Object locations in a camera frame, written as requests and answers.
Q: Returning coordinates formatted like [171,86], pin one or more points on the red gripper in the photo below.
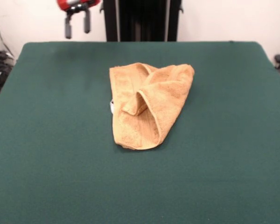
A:
[63,4]

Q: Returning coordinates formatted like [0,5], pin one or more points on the tan terry towel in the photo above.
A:
[168,93]

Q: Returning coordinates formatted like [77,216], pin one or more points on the dark green table cloth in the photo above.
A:
[177,175]

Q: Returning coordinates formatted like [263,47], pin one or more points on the black stand frame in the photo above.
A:
[142,21]

